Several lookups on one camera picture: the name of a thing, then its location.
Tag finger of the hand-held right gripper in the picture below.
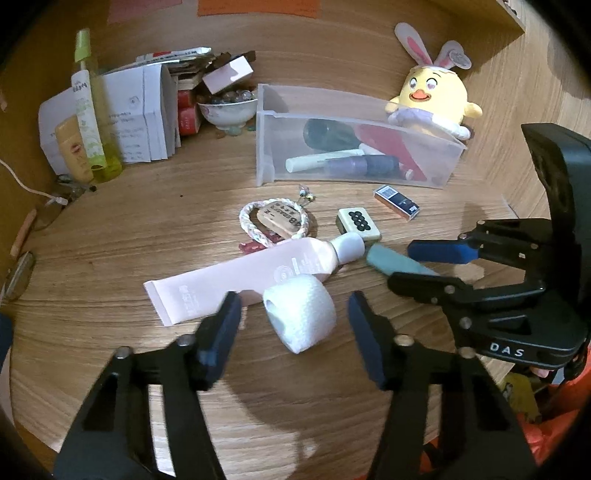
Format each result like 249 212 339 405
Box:
407 219 555 268
387 271 550 319

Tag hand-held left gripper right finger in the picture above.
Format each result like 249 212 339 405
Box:
347 291 539 480

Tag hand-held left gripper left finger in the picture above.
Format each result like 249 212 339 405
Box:
53 291 244 480

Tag teal soft object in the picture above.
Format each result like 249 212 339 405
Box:
366 244 441 280

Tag small blue orange box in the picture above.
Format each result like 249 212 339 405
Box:
373 185 422 223

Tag white foam roll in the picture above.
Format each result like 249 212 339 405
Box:
262 273 335 355

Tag pink cream tube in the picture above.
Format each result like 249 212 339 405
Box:
143 231 366 328

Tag mahjong tile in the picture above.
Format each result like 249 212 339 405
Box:
335 207 384 244

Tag dark purple bottle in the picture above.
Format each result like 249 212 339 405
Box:
325 154 402 178

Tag red foil packet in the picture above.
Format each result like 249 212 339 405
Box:
355 122 437 185

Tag braided rope wooden tag keychain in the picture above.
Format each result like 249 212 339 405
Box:
239 198 309 250

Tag white squeeze tube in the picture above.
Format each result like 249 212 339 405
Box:
285 148 365 174

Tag dark green bottle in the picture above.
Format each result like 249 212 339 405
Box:
302 119 363 152

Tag clear plastic storage bin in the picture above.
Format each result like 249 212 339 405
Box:
255 83 468 190

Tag yellow chick plush toy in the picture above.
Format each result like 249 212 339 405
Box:
385 22 483 141

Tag eyeglasses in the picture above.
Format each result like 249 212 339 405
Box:
4 210 63 301

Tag wooden stick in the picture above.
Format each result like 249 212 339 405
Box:
10 209 38 257

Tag white ceramic bowl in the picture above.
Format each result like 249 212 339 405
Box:
198 95 259 132

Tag yellow-green spray bottle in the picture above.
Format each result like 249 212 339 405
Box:
74 28 123 184

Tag pile of glass marbles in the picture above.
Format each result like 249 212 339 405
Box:
198 89 257 106

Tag white green-print tube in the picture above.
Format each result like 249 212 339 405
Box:
69 69 108 169

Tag pink and white box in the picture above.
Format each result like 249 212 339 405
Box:
202 55 254 95

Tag stack of papers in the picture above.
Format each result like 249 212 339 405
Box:
99 45 257 90

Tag orange paper note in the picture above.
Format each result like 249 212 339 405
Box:
198 0 321 19

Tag white cable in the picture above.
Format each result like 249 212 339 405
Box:
0 159 70 206

